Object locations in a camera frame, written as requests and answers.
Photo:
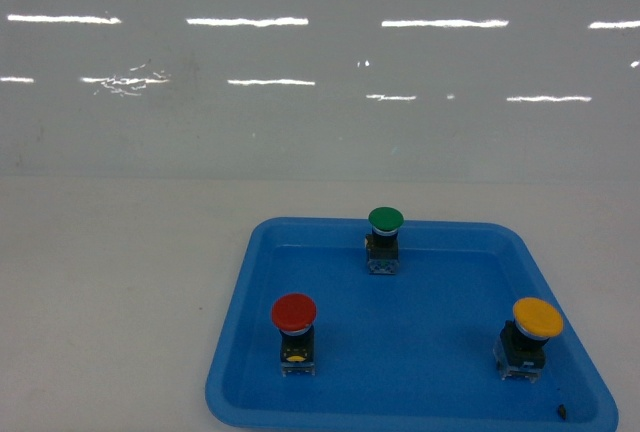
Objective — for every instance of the green mushroom push button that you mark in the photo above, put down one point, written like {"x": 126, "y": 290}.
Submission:
{"x": 381, "y": 244}

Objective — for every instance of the red mushroom push button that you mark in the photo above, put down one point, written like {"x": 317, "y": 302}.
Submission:
{"x": 293, "y": 315}

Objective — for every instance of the white glossy whiteboard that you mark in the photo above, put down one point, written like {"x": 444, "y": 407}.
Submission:
{"x": 402, "y": 90}

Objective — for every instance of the yellow mushroom push button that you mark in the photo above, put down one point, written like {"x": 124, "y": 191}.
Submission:
{"x": 519, "y": 349}

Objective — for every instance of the blue plastic tray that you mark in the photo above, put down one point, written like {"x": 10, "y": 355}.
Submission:
{"x": 406, "y": 352}

